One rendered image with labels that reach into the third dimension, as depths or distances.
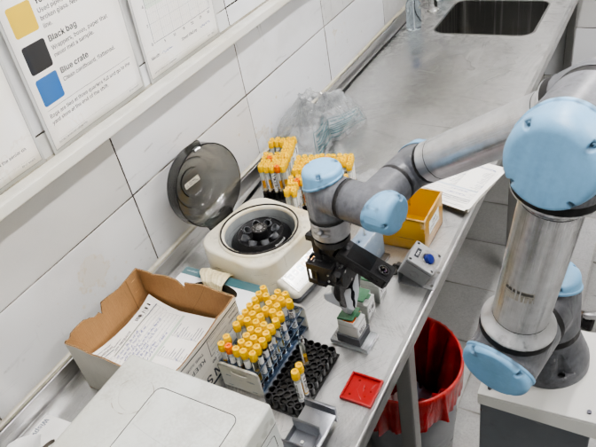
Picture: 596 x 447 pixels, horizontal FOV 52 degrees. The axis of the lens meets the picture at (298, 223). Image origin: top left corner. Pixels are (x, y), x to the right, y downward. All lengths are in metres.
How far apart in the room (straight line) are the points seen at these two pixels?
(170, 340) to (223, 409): 0.49
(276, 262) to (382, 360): 0.33
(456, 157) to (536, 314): 0.27
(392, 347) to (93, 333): 0.65
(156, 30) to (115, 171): 0.34
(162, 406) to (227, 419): 0.11
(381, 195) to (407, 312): 0.46
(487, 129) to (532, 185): 0.23
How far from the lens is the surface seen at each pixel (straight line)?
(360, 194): 1.04
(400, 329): 1.39
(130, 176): 1.52
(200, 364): 1.29
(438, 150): 1.05
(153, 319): 1.47
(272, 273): 1.45
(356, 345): 1.35
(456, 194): 1.73
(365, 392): 1.29
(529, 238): 0.86
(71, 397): 1.49
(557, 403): 1.24
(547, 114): 0.74
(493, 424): 1.35
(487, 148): 0.99
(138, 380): 1.03
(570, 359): 1.23
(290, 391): 1.29
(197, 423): 0.94
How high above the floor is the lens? 1.91
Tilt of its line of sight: 37 degrees down
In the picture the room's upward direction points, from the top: 12 degrees counter-clockwise
